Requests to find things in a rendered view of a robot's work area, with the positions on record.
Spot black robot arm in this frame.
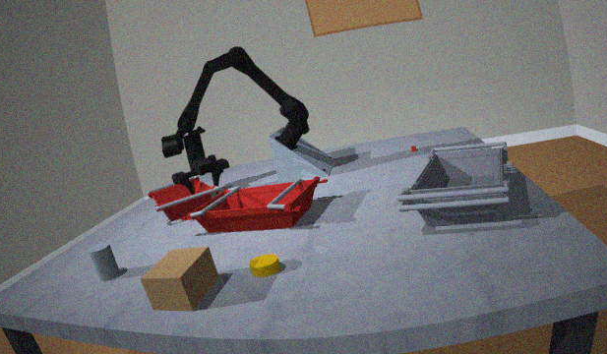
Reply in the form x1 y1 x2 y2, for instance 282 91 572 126
161 46 310 176

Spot tan rectangular block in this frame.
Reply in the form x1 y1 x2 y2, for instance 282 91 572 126
141 246 219 312

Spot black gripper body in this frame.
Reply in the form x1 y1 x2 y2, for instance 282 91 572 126
171 147 229 184

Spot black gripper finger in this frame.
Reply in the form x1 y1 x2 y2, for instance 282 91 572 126
182 181 195 195
212 170 223 186

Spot yellow short cylinder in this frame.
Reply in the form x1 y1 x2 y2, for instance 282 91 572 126
249 254 280 277

